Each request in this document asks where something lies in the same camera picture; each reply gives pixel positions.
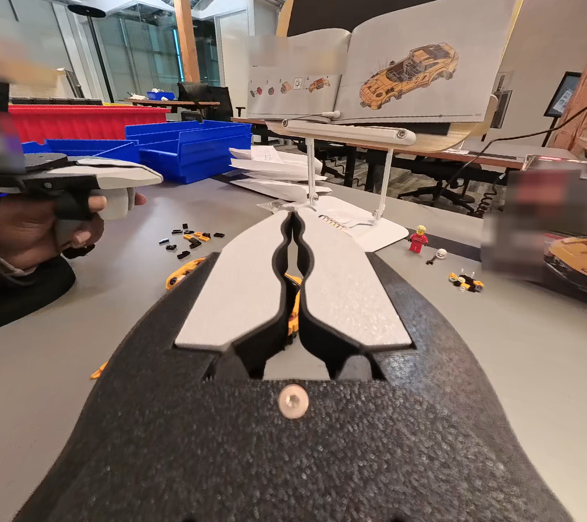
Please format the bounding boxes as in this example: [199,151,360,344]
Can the clear bag of lego pieces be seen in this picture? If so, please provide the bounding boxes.
[448,269,485,294]

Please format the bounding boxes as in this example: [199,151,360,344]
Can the framed wall screen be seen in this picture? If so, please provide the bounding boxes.
[543,71,583,118]

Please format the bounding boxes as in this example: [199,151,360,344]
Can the brown desk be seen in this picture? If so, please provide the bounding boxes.
[124,98,222,109]

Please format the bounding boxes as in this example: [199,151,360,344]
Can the black floor lamp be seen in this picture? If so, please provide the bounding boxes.
[67,3,116,105]

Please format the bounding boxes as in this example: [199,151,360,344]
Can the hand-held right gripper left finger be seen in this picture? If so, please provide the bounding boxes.
[175,210,296,353]

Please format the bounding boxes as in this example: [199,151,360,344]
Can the white rounded board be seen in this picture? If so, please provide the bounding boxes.
[316,196,410,253]

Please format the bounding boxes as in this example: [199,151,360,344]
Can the scattered small lego pieces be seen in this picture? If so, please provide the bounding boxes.
[158,222,226,260]

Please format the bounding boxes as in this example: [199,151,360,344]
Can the red plastic bin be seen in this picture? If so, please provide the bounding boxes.
[8,103,171,157]

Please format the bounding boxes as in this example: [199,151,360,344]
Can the yellow lego car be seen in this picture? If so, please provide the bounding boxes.
[89,257,304,381]

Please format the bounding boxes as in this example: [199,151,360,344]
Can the lego minifigure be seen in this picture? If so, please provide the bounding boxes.
[407,224,430,255]

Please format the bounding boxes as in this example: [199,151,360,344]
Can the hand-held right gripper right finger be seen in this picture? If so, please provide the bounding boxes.
[292,209,412,353]

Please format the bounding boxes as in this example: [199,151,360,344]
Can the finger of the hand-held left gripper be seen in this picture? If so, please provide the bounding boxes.
[96,166,164,191]
[76,157,140,173]

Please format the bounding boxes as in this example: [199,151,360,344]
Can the gold-lined sticker sheet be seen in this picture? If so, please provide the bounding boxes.
[316,209,367,238]

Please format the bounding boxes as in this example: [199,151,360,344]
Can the lego instruction booklet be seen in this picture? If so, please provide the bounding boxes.
[247,0,522,125]

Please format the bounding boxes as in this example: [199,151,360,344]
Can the person's left hand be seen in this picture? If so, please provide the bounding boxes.
[0,194,111,271]

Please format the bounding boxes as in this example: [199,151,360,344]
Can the black office chair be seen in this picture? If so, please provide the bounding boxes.
[177,81,235,121]
[397,159,478,216]

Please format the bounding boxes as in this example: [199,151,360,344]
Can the long wooden desk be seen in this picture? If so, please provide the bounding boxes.
[231,116,528,171]

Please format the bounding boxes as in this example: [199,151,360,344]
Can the person's left forearm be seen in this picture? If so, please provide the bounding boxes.
[0,252,77,329]

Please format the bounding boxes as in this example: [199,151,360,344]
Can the black coiled cable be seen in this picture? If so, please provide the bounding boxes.
[433,106,587,219]

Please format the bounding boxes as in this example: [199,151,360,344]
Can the white booklet holder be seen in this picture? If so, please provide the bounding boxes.
[265,112,418,220]

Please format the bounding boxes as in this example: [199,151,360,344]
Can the white paper bag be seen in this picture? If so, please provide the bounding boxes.
[228,145,334,203]

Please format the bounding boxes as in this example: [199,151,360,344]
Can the wooden post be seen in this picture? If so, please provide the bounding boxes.
[164,0,201,83]

